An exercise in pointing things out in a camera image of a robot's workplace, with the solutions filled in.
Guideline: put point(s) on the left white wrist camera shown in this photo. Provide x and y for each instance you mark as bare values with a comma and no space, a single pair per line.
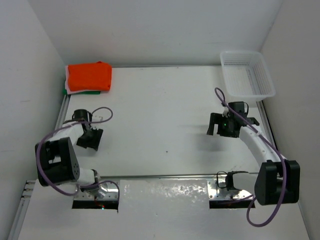
97,119

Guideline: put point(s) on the white front cover panel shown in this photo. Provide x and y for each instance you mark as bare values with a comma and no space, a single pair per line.
156,210

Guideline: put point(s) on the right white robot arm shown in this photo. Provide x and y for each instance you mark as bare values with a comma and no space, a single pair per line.
273,169

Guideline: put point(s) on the green t shirt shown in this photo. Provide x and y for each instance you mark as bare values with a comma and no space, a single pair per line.
65,92

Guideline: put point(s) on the metal base plate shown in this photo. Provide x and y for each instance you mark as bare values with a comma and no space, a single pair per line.
107,190
217,192

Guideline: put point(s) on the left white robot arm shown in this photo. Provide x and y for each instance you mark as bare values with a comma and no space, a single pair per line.
57,157

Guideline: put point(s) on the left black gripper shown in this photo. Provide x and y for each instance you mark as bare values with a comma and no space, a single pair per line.
93,143

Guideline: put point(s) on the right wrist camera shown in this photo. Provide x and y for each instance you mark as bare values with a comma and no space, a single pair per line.
240,107

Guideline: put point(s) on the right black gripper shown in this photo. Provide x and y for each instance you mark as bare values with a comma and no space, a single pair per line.
217,118

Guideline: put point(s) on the pink t shirt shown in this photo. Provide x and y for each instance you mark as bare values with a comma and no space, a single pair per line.
66,84

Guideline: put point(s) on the white plastic basket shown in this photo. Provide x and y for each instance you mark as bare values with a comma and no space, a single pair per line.
246,76

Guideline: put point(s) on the orange t shirt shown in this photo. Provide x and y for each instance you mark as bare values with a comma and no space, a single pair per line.
96,76

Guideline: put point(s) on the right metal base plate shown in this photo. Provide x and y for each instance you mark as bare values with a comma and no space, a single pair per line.
217,192

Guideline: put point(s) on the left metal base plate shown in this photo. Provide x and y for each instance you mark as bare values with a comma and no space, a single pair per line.
107,190

